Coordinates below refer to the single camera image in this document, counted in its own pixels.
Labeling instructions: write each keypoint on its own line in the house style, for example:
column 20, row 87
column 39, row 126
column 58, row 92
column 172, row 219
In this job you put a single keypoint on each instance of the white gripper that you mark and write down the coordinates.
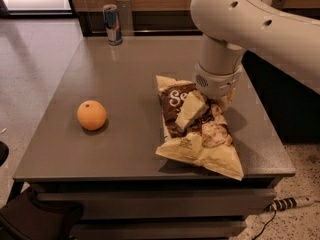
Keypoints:
column 216, row 83

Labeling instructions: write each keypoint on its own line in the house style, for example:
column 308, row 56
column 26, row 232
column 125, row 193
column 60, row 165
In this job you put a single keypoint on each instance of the brown yellow chip bag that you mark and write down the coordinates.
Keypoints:
column 207, row 142

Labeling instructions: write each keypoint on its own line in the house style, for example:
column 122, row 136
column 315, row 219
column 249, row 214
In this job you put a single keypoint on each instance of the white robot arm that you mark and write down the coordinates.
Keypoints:
column 289, row 44

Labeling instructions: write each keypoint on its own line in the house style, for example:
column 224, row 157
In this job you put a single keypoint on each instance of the red bull can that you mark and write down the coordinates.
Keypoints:
column 112, row 24

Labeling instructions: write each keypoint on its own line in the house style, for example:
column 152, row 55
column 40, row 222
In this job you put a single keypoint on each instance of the grey table drawer unit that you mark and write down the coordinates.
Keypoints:
column 150, row 211

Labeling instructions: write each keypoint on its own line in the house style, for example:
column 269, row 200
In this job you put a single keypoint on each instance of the orange fruit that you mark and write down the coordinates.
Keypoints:
column 91, row 115

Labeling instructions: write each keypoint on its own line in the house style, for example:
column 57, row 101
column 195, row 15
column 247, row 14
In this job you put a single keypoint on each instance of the white power strip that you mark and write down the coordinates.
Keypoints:
column 289, row 203

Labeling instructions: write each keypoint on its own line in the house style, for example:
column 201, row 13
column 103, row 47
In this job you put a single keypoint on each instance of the black object at left edge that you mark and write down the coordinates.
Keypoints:
column 4, row 152

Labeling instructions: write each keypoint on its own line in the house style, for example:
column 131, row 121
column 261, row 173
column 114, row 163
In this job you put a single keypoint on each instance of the dark chair seat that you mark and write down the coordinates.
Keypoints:
column 26, row 218

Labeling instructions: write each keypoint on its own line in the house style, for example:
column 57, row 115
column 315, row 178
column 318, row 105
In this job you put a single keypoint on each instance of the right metal bracket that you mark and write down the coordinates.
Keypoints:
column 278, row 4

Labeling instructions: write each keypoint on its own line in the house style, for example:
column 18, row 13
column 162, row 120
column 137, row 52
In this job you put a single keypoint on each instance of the metal bracket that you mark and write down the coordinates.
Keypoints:
column 278, row 4
column 125, row 15

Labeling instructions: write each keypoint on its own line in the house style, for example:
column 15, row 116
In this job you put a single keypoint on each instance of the left metal bracket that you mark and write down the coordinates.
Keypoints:
column 125, row 15

